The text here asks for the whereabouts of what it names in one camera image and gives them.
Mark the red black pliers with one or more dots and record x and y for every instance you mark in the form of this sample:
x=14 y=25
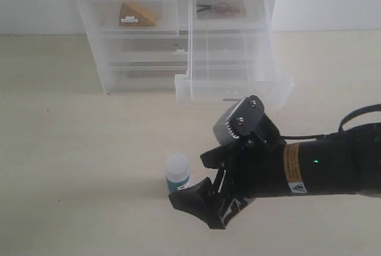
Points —
x=222 y=8

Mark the small white blue bottle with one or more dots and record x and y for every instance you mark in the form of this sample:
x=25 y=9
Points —
x=177 y=173

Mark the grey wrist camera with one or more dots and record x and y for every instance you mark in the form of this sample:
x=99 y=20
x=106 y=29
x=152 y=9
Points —
x=239 y=120

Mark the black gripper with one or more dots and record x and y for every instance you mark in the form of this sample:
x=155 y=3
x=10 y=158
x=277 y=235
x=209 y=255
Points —
x=245 y=170

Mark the white plastic drawer cabinet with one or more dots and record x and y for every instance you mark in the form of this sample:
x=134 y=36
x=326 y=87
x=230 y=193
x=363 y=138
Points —
x=175 y=29

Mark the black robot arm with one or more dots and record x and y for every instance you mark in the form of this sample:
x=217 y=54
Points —
x=342 y=163

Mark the yellow wooden wedge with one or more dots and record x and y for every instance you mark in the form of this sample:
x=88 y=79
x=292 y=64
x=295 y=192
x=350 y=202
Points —
x=135 y=14

